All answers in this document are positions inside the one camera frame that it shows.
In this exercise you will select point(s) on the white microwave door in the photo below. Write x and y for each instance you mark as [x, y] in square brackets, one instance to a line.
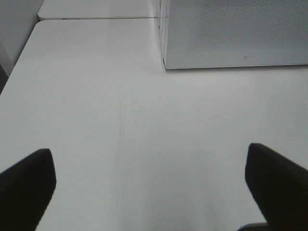
[227, 33]

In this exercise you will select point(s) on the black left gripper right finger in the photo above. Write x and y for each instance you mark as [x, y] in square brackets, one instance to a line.
[279, 187]

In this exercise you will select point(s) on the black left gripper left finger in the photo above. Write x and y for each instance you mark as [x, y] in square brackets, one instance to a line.
[26, 189]

